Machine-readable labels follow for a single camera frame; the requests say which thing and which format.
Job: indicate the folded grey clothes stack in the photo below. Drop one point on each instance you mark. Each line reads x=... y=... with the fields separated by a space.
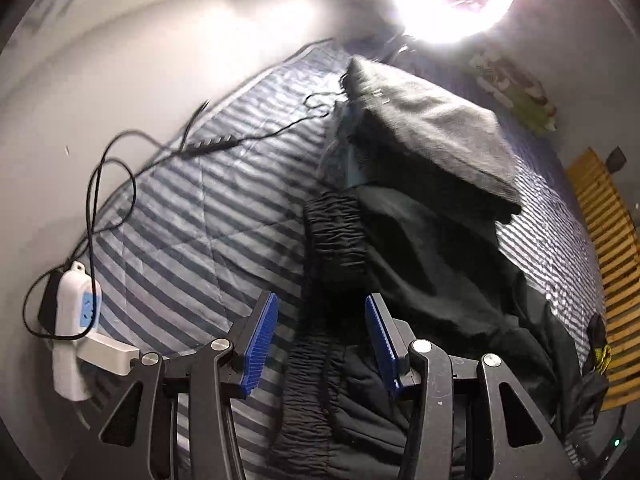
x=405 y=132

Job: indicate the black and yellow garment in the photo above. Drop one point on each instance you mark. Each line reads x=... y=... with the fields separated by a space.
x=600 y=353

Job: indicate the dark ceramic pot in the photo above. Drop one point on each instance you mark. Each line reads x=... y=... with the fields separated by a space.
x=615 y=161

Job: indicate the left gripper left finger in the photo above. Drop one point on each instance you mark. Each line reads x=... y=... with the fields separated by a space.
x=136 y=434

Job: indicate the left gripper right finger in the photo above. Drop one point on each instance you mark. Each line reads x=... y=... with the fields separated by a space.
x=507 y=436

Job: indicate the striped bed quilt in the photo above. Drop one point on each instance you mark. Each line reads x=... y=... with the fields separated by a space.
x=188 y=250

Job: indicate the black pants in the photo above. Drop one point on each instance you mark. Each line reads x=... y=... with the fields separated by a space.
x=452 y=285

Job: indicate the wooden slatted headboard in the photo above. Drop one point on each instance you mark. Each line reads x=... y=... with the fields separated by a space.
x=615 y=240

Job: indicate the white power strip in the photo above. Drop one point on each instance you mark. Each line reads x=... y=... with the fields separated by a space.
x=69 y=314

